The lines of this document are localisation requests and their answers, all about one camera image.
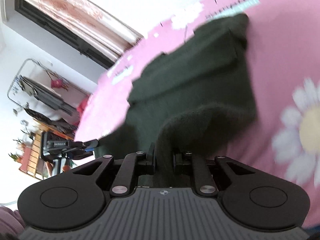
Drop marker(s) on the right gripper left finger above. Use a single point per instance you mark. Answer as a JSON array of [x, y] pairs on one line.
[[151, 160]]

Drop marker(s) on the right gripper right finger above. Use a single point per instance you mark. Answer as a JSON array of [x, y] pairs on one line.
[[177, 162]]

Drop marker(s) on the dark green knit garment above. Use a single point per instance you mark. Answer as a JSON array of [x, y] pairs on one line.
[[195, 99]]

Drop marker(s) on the metal clothes rack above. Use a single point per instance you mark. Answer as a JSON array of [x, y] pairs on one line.
[[44, 91]]

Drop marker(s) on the wooden drawer cabinet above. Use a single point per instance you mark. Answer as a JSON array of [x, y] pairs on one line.
[[31, 163]]

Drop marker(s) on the beige satin curtain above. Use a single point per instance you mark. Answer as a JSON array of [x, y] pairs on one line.
[[97, 27]]

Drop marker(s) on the pink floral bed sheet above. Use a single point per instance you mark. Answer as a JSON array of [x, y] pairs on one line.
[[282, 58]]

